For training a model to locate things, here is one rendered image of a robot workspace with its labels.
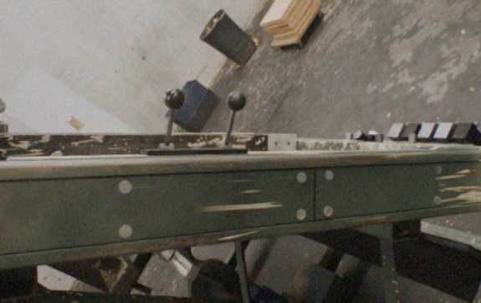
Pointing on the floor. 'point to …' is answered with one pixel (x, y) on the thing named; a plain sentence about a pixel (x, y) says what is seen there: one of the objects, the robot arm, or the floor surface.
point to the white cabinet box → (59, 108)
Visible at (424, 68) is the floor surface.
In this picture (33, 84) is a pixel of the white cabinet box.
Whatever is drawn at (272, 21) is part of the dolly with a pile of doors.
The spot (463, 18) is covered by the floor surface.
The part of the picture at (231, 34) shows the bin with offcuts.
